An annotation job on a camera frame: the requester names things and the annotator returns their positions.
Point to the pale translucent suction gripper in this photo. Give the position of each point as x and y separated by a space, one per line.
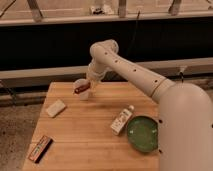
93 83

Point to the dark red pepper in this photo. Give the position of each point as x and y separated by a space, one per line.
81 88

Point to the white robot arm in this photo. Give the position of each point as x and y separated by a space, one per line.
185 111

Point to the small white bottle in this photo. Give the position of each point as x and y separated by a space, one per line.
122 118

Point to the green round plate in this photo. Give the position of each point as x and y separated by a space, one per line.
142 133

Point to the small items on shelf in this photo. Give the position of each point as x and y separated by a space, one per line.
101 10

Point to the brown orange flat box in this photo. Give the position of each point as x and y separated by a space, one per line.
40 149

